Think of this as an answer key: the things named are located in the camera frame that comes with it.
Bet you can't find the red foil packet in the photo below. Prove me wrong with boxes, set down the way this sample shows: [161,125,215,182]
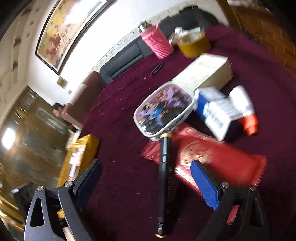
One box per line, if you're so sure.
[140,122,269,225]

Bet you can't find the blue white box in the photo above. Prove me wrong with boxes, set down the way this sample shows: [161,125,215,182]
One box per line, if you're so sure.
[196,87,235,141]

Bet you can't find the black pen gold ends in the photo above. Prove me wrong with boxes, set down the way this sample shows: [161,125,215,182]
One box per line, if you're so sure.
[155,133,171,238]

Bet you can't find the clear cartoon pencil case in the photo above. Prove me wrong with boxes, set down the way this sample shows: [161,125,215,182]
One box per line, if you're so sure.
[133,81,196,141]

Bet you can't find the white medicine box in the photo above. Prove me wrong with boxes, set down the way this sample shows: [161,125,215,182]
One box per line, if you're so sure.
[172,53,233,91]

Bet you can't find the yellow tray box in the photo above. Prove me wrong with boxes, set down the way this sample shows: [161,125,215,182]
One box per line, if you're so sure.
[56,135,99,187]

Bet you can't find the wooden glass door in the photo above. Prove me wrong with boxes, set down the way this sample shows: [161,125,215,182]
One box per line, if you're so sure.
[1,87,69,207]

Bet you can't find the brown armchair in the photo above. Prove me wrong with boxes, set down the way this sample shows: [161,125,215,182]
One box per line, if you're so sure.
[61,71,104,130]

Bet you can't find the seated person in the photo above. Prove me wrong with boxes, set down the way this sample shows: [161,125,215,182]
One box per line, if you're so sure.
[52,102,79,135]

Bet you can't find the white bottle orange cap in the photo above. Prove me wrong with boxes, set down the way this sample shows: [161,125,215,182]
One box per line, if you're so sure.
[228,85,258,136]

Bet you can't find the small black clip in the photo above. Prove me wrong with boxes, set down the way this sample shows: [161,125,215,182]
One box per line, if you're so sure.
[151,63,163,76]

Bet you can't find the yellow tape roll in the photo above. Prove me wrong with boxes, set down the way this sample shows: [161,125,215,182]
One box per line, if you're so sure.
[177,31,211,58]

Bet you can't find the framed painting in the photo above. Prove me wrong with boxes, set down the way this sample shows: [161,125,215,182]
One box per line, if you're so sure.
[35,0,112,74]

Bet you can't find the wooden cabinet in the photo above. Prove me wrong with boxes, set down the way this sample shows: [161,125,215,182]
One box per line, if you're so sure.
[217,1,295,74]

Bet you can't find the white cloth glove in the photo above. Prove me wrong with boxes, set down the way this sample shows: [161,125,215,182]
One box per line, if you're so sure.
[169,27,202,46]

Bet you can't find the pink knitted bottle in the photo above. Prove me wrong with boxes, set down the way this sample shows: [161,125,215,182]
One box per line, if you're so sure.
[138,21,174,59]

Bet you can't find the black leather sofa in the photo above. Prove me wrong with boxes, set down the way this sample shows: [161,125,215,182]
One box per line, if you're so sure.
[99,6,219,86]

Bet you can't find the small wall plaque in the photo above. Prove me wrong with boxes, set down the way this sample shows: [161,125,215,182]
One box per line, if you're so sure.
[57,76,68,89]

